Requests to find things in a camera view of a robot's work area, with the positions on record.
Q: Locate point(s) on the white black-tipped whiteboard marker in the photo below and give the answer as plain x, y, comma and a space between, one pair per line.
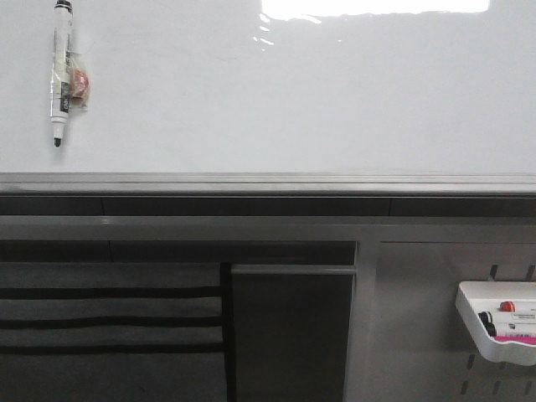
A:
61, 70

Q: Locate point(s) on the white glossy whiteboard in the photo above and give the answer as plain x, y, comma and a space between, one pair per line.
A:
275, 97

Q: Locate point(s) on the dark grey flat panel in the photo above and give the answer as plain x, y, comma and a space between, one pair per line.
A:
291, 334

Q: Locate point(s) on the red magnet in tape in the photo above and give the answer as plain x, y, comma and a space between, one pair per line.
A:
80, 85

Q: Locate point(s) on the grey fabric black-striped organizer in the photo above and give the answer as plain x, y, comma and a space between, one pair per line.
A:
117, 332

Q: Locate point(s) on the black-capped marker in tray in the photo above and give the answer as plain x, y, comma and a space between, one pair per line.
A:
508, 324

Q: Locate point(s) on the white plastic marker tray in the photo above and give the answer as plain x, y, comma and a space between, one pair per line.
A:
485, 296

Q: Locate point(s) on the red-capped marker in tray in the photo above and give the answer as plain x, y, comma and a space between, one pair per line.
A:
524, 307

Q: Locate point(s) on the grey metal pegboard frame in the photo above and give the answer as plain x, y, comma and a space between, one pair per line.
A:
406, 339

